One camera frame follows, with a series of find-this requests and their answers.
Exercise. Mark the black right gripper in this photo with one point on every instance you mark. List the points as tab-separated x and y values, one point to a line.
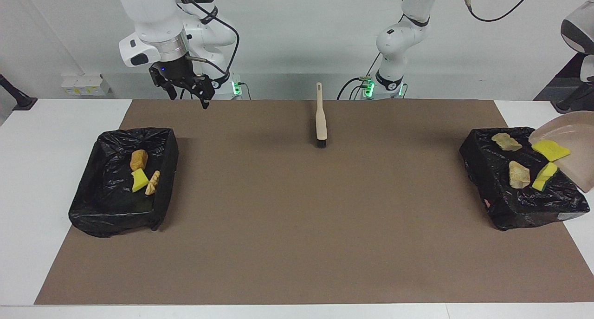
178	70

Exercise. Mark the brown toy bread roll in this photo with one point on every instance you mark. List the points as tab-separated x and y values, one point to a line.
138	160

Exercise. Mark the striped toy croissant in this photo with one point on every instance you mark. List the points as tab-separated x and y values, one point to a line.
152	183

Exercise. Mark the yellow green sponge piece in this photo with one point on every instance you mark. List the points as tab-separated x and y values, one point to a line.
139	180

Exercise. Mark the beige hand brush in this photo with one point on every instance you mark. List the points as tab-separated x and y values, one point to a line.
320	119

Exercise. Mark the small beige foam chunk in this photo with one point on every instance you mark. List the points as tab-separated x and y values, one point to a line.
506	141

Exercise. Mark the large beige foam chunk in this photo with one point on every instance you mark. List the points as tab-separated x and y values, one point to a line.
519	174

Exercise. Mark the notched yellow sponge piece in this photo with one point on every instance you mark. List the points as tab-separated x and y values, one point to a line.
550	149

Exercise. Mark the yellow sponge wedge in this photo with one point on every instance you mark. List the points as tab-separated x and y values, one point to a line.
545	176

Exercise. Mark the beige plastic dustpan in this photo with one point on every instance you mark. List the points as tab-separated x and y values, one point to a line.
573	133

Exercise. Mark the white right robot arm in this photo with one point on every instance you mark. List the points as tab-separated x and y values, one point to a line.
148	12

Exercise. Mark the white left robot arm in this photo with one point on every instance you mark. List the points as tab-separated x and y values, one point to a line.
399	35

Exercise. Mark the bin with black trash bag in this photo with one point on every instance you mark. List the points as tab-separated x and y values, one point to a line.
501	189
106	207

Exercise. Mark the black clamp stand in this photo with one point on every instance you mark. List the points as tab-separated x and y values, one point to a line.
21	100
573	100

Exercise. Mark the brown table mat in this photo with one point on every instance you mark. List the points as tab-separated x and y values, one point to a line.
278	272

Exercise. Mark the dark background panel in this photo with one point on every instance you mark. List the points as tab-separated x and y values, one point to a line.
568	73

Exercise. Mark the white wall power box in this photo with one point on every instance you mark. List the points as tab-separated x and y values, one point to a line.
83	84

